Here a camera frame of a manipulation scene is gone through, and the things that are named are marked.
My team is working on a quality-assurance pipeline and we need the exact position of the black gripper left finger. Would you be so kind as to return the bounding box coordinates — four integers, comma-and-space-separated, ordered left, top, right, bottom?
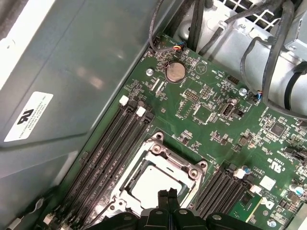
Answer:
85, 189, 170, 230

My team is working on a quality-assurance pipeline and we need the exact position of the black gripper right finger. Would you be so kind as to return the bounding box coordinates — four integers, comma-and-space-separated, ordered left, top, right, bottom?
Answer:
168, 188, 248, 230

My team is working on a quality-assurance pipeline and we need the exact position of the silver CPU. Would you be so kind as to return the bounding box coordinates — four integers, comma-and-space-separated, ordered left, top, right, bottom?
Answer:
130, 165, 190, 211

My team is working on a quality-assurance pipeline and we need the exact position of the black RAM slot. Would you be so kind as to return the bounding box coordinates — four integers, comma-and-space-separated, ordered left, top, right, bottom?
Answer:
80, 106, 146, 226
210, 177, 253, 217
71, 102, 137, 223
62, 95, 128, 216
90, 113, 155, 216
196, 162, 237, 212
203, 169, 246, 214

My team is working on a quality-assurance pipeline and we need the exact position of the CPU socket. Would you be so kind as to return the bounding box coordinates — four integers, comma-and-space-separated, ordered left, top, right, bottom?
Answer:
114, 132, 210, 221

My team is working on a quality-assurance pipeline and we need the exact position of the green RAM stick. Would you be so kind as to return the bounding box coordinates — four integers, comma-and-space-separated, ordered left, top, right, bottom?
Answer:
227, 185, 264, 230

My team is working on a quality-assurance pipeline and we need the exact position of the green motherboard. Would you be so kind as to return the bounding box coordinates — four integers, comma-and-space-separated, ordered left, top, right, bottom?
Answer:
57, 33, 307, 230

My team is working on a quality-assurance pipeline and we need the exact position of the round coin battery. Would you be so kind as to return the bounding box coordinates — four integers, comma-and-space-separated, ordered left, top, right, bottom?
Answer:
165, 60, 187, 84

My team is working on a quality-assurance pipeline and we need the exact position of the white warning label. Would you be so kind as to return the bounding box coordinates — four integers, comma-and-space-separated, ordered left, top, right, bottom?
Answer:
4, 91, 54, 144

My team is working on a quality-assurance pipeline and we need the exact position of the black PC case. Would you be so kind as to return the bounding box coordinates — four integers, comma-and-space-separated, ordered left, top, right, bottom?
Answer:
0, 0, 307, 230

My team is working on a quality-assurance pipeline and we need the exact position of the silver disk bay cage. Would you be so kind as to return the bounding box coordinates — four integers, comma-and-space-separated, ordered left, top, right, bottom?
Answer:
275, 9, 307, 52

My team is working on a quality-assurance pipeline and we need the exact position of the thick black wire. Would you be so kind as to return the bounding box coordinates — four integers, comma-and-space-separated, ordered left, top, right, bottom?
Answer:
263, 0, 296, 114
186, 0, 205, 53

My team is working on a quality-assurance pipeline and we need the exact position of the thin black wire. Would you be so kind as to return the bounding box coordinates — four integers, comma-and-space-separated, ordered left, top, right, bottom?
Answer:
148, 0, 185, 53

